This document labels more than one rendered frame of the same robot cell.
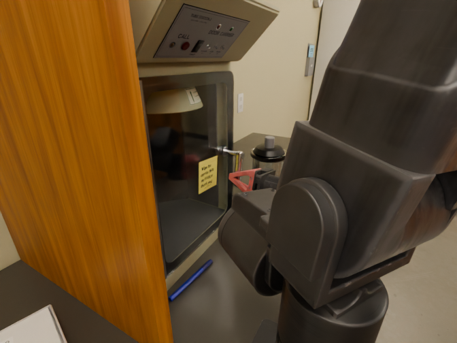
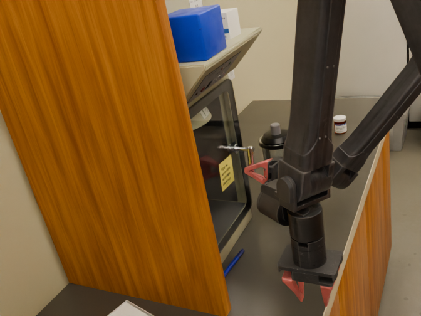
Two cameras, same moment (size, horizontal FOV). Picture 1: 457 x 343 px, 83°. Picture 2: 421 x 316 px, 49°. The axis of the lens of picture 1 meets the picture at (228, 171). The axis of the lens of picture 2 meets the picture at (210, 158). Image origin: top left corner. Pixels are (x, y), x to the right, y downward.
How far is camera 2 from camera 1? 0.61 m
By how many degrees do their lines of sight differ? 1
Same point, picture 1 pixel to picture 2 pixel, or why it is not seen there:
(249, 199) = (269, 185)
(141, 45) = not seen: hidden behind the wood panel
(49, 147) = (126, 178)
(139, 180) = (200, 187)
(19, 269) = (74, 289)
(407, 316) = not seen: outside the picture
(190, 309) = (236, 286)
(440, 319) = not seen: outside the picture
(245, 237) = (270, 202)
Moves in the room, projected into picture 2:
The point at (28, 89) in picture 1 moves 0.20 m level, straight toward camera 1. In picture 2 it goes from (111, 143) to (165, 165)
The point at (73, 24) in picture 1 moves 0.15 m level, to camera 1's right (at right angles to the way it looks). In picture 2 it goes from (156, 111) to (234, 96)
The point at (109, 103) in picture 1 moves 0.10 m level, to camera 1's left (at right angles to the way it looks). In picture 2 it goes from (180, 148) to (129, 158)
